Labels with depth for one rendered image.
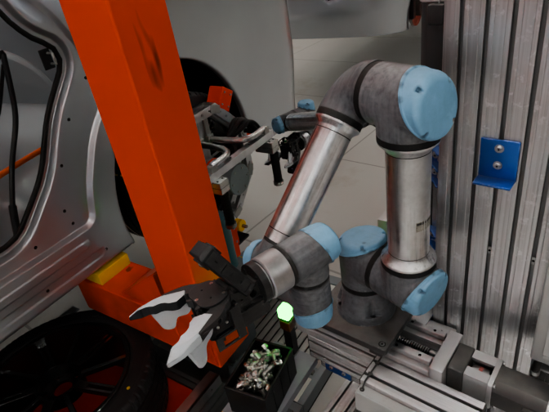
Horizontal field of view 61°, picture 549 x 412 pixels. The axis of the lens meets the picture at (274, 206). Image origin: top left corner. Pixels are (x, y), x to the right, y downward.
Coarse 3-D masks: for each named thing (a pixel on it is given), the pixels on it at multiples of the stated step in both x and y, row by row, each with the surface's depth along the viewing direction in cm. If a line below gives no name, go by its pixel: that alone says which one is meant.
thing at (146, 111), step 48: (96, 0) 95; (144, 0) 101; (96, 48) 103; (144, 48) 103; (96, 96) 112; (144, 96) 105; (144, 144) 111; (192, 144) 121; (144, 192) 122; (192, 192) 124; (192, 240) 128
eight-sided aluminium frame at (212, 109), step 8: (200, 104) 190; (208, 104) 189; (216, 104) 190; (200, 112) 183; (208, 112) 188; (216, 112) 190; (224, 112) 195; (200, 120) 184; (216, 120) 200; (224, 120) 197; (240, 136) 208; (240, 144) 210; (248, 160) 215; (248, 168) 216; (248, 184) 218; (232, 200) 217; (240, 200) 215; (232, 208) 215; (240, 208) 216
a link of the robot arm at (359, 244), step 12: (360, 228) 115; (372, 228) 113; (348, 240) 111; (360, 240) 110; (372, 240) 108; (384, 240) 108; (348, 252) 109; (360, 252) 107; (372, 252) 107; (348, 264) 111; (360, 264) 108; (372, 264) 106; (348, 276) 113; (360, 276) 109; (360, 288) 113
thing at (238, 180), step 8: (208, 160) 191; (232, 168) 184; (240, 168) 187; (224, 176) 184; (232, 176) 183; (240, 176) 188; (248, 176) 192; (232, 184) 184; (240, 184) 189; (232, 192) 186; (240, 192) 190
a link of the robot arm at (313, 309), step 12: (300, 288) 81; (312, 288) 81; (324, 288) 82; (288, 300) 86; (300, 300) 83; (312, 300) 82; (324, 300) 83; (300, 312) 85; (312, 312) 84; (324, 312) 84; (300, 324) 87; (312, 324) 85; (324, 324) 86
